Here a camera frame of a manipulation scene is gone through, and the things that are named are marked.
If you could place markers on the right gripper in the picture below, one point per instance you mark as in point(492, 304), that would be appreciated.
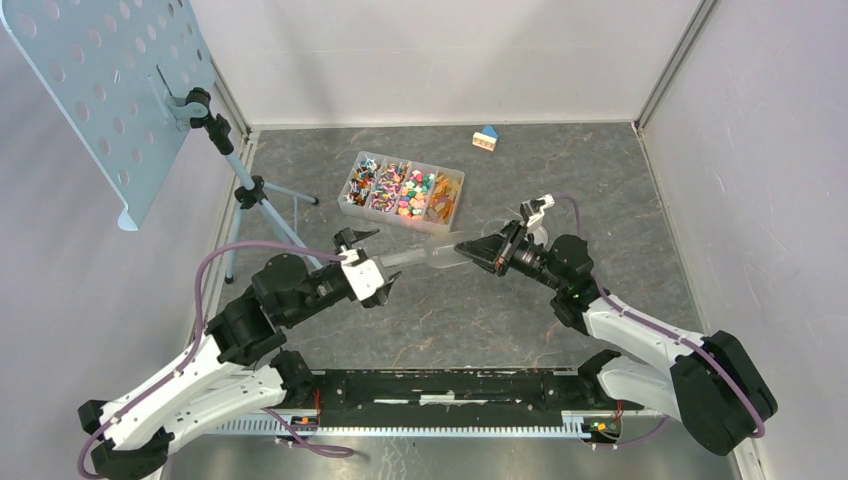
point(495, 252)

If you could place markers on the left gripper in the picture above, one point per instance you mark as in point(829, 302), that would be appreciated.
point(350, 236)

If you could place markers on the clear plastic scoop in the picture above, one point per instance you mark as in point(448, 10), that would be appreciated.
point(437, 252)

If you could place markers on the clear round plastic jar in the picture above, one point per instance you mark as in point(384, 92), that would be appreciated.
point(493, 227)

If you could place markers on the round jar lid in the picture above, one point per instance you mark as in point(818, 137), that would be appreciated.
point(537, 235)

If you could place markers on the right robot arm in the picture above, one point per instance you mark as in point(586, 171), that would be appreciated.
point(708, 383)

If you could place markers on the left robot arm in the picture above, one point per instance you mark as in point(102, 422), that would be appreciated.
point(235, 363)

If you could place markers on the clear compartment candy box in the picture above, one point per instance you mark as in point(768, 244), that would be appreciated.
point(404, 193)

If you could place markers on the toy block house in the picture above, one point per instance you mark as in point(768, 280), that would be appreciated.
point(486, 138)

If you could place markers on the light blue tripod stand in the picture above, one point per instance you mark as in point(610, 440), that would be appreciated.
point(258, 199)

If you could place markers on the light blue perforated board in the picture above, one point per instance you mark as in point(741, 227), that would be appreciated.
point(122, 73)

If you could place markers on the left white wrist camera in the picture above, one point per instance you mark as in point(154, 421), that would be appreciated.
point(363, 273)

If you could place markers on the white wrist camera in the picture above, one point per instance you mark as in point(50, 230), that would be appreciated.
point(363, 273)
point(533, 211)

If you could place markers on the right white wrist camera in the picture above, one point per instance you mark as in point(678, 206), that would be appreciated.
point(533, 211)

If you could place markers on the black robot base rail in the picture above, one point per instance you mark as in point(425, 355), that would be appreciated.
point(443, 398)

